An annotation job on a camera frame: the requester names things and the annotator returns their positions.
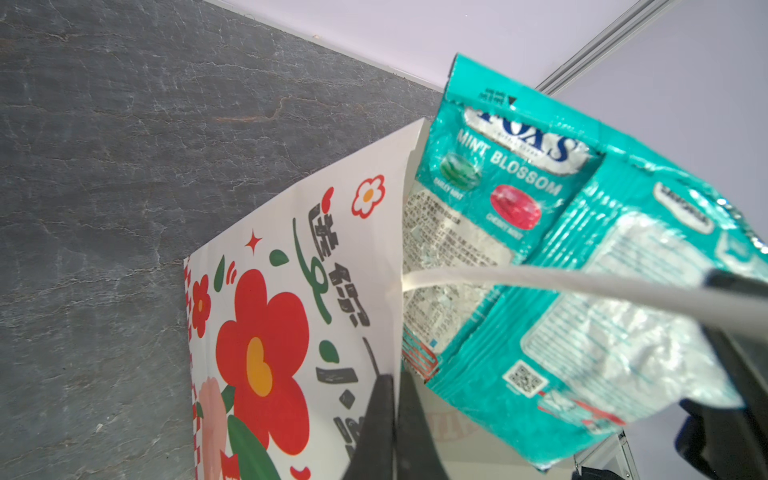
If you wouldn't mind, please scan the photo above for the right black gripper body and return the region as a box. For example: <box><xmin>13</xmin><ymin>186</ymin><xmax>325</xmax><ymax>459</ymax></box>
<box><xmin>674</xmin><ymin>268</ymin><xmax>768</xmax><ymax>480</ymax></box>

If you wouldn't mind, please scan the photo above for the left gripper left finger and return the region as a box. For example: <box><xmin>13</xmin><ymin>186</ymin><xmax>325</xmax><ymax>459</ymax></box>
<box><xmin>342</xmin><ymin>374</ymin><xmax>395</xmax><ymax>480</ymax></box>

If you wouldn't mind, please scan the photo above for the white flower paper bag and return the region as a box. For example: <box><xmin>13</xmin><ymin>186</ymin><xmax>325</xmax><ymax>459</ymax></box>
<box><xmin>182</xmin><ymin>118</ymin><xmax>768</xmax><ymax>480</ymax></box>

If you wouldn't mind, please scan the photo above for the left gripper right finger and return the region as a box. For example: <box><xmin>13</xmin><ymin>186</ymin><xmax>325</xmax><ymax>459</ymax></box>
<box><xmin>395</xmin><ymin>371</ymin><xmax>449</xmax><ymax>480</ymax></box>

